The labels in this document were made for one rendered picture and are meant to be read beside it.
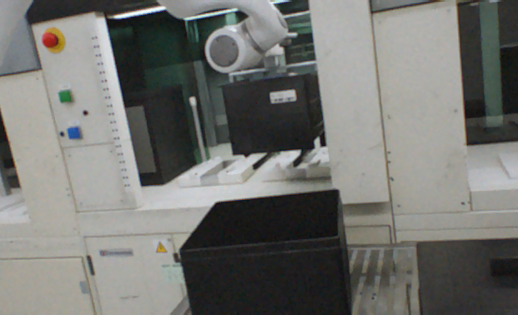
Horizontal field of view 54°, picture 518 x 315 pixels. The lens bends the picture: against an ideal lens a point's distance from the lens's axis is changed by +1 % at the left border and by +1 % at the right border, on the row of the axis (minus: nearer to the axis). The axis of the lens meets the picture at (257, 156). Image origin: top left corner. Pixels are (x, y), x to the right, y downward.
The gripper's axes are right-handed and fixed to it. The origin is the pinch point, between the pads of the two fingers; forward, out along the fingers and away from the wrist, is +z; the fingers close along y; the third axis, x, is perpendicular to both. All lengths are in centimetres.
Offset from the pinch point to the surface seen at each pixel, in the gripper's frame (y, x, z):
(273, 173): -7.3, -35.8, 9.9
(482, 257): 43, -39, -42
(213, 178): -26.1, -36.1, 9.9
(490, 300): 42, -39, -56
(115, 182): -47, -30, -9
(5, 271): -92, -56, -10
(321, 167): 7.1, -35.1, 10.0
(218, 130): -53, -32, 80
